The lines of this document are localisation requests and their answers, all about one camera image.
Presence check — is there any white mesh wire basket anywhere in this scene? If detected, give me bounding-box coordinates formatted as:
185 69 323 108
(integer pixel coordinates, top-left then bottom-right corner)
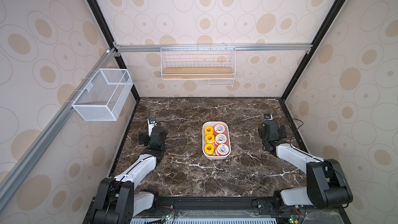
72 68 133 121

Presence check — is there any white plastic storage box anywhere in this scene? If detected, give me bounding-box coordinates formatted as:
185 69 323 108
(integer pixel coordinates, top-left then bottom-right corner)
202 121 232 160

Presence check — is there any white wire shelf wooden board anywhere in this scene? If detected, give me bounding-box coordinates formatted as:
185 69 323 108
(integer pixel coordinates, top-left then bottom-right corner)
160 49 236 86

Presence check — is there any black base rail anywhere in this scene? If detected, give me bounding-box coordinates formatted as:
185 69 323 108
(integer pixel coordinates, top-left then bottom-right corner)
129 197 350 224

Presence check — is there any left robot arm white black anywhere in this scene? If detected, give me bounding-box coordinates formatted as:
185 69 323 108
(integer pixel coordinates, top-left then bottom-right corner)
88 125 168 224

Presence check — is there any aluminium rail wall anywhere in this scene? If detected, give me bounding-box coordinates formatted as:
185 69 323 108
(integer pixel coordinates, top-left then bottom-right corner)
1 48 117 212
115 43 312 53

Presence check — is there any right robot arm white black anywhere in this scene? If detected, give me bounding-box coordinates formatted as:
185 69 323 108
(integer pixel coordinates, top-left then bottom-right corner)
258 119 353 213

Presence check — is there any orange white tape roll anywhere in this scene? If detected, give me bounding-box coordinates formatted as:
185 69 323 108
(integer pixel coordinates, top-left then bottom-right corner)
215 134 228 146
214 123 226 135
215 144 230 157

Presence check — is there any aluminium rail left wall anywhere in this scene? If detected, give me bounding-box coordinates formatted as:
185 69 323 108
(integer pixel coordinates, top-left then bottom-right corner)
1 48 117 212

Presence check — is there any aluminium rail back wall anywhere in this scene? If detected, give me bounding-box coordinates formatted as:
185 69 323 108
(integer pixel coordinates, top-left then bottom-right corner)
115 43 312 53

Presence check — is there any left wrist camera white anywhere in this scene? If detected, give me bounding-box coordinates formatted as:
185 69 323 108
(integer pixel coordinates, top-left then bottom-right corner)
147 117 158 136

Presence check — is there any yellow tape roll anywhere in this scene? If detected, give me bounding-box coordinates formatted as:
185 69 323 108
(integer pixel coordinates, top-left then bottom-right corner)
204 125 214 135
204 144 215 156
205 134 215 144

